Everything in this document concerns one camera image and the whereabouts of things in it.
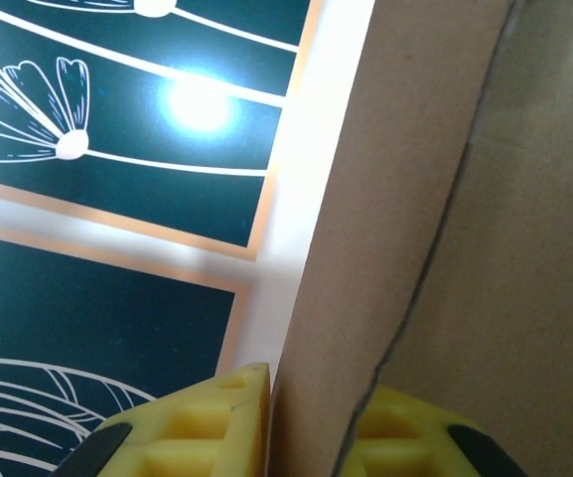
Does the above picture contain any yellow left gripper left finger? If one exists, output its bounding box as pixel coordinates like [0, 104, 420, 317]
[55, 362, 272, 477]

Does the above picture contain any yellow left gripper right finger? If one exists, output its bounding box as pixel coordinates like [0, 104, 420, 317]
[335, 385, 530, 477]

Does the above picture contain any brown cardboard box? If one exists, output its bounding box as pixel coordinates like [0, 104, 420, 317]
[278, 0, 573, 477]

